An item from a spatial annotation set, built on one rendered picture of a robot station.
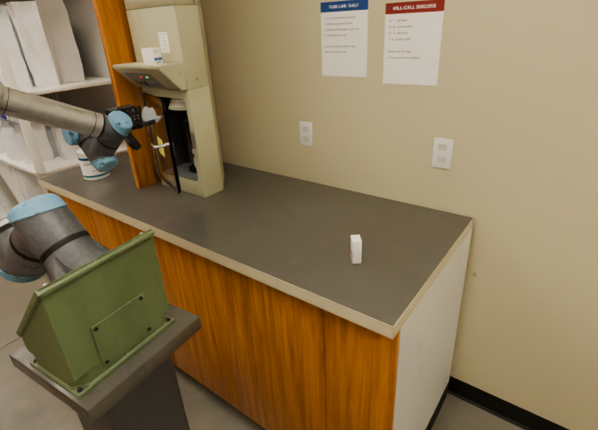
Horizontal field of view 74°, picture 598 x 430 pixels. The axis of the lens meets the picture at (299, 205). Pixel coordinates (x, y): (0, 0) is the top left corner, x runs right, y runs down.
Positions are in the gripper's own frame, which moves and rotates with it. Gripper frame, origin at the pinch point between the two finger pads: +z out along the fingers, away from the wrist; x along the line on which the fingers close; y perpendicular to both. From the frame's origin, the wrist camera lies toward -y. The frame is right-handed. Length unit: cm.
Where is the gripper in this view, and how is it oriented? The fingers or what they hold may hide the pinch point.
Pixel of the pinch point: (158, 118)
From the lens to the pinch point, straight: 169.3
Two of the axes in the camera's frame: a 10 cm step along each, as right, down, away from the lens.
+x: -8.0, -2.2, 5.6
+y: -0.5, -9.1, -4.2
